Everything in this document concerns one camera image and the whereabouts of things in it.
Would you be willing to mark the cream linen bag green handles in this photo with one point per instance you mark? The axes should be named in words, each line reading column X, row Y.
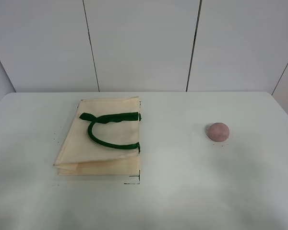
column 80, row 155

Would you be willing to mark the pink peach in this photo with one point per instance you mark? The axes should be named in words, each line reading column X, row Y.
column 217, row 132

